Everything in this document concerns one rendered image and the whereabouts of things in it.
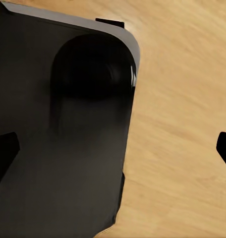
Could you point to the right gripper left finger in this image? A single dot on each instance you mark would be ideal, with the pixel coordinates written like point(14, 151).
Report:
point(9, 148)

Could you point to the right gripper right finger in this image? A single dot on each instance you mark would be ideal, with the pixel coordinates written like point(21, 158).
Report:
point(221, 145)

